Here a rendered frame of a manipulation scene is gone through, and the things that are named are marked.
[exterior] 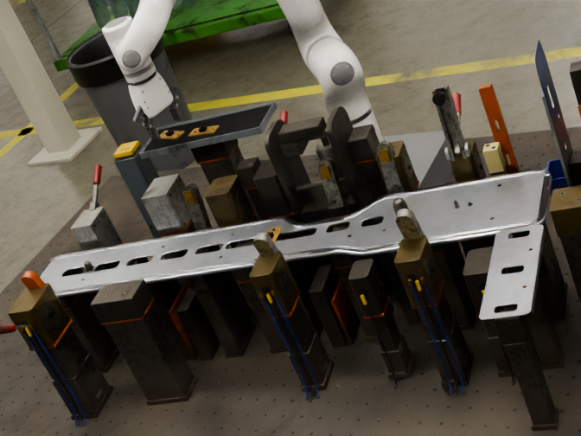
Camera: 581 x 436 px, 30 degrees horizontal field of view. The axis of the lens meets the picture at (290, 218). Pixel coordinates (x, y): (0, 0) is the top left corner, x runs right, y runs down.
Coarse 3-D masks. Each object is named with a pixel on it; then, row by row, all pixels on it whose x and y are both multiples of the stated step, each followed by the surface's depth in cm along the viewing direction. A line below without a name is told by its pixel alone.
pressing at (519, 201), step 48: (432, 192) 249; (480, 192) 242; (528, 192) 234; (144, 240) 283; (192, 240) 274; (240, 240) 265; (288, 240) 256; (336, 240) 247; (384, 240) 240; (432, 240) 233; (96, 288) 272
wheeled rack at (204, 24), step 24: (216, 0) 697; (240, 0) 677; (264, 0) 659; (96, 24) 756; (168, 24) 692; (192, 24) 673; (216, 24) 661; (240, 24) 656; (288, 24) 654; (72, 48) 728
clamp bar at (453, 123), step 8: (440, 88) 243; (448, 88) 242; (440, 96) 240; (448, 96) 242; (440, 104) 241; (448, 104) 243; (440, 112) 244; (448, 112) 245; (440, 120) 245; (448, 120) 246; (456, 120) 245; (448, 128) 246; (456, 128) 245; (448, 136) 246; (456, 136) 247; (448, 144) 247; (464, 152) 247
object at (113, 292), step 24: (120, 288) 260; (144, 288) 260; (96, 312) 260; (120, 312) 258; (144, 312) 259; (120, 336) 263; (144, 336) 261; (168, 336) 267; (144, 360) 266; (168, 360) 265; (144, 384) 271; (168, 384) 269; (192, 384) 273
